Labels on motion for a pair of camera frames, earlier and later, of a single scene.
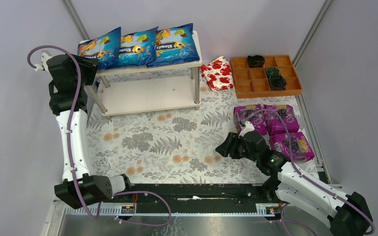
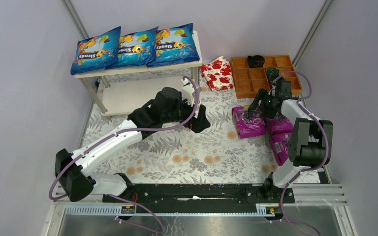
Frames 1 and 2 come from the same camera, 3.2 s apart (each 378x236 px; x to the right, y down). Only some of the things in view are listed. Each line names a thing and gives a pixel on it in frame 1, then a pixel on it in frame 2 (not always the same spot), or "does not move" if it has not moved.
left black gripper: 86,68 to 193,115
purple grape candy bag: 253,113 does not move
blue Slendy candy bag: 106,48 does not move
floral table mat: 179,146 does not move
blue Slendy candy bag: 137,49 does not move
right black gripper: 234,146 to 264,103
